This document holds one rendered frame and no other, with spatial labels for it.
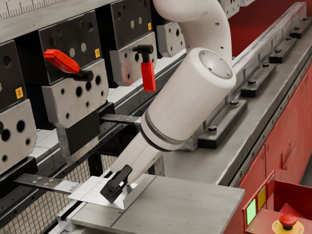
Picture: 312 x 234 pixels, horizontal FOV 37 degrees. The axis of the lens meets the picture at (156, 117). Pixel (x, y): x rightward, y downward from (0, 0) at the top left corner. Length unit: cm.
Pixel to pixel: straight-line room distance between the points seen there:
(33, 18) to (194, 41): 26
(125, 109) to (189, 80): 79
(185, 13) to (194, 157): 66
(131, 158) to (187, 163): 48
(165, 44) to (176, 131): 38
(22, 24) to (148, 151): 27
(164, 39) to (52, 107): 40
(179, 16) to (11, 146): 29
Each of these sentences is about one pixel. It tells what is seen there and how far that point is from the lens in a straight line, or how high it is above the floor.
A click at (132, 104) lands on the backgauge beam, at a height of 94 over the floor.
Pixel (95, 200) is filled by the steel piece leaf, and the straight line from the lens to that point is 89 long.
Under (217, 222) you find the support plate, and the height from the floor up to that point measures 100.
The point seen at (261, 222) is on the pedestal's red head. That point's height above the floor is 78.
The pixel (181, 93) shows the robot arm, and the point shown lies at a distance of 69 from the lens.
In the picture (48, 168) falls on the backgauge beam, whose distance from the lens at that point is 119.
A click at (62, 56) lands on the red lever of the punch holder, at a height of 130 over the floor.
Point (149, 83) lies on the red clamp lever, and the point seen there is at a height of 117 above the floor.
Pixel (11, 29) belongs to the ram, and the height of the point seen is 135.
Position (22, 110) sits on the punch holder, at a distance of 68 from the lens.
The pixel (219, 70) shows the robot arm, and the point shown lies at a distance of 69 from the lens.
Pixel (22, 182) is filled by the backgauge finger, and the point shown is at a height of 100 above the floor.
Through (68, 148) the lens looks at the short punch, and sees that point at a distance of 83.
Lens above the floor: 146
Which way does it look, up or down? 22 degrees down
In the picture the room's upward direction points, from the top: 7 degrees counter-clockwise
